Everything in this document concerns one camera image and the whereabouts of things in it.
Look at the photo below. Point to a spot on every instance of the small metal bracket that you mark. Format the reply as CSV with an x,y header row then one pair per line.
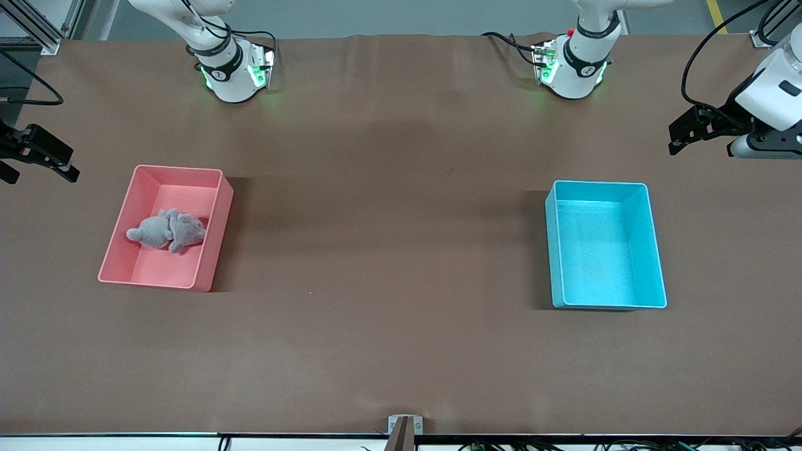
x,y
417,426

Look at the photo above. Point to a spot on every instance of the pink plastic box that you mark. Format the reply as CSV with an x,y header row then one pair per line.
x,y
169,269

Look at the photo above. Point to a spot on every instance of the blue plastic box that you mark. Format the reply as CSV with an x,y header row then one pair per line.
x,y
601,275

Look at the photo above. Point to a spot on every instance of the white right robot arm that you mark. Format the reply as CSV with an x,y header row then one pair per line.
x,y
235,88

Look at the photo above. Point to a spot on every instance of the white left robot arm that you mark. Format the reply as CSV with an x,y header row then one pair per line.
x,y
567,84

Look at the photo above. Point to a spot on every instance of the metal connector bracket green light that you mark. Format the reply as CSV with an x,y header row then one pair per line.
x,y
262,69
544,62

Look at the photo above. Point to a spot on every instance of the brown table mat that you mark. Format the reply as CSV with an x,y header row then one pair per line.
x,y
401,326

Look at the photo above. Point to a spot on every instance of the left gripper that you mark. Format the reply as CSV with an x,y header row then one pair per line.
x,y
729,116

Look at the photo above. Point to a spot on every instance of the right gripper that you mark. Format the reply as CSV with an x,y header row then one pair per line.
x,y
7,149

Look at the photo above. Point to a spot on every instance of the grey plush toy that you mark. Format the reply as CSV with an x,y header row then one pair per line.
x,y
187,233
149,233

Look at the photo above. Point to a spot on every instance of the brown narrow post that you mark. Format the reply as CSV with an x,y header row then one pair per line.
x,y
401,440

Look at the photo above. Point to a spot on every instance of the yellow floor tape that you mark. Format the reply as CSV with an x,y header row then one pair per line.
x,y
716,15

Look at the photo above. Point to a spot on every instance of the aluminium frame profile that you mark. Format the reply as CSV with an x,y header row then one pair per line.
x,y
50,45
761,39

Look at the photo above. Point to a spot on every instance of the table edge rail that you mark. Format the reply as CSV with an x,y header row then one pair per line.
x,y
125,445

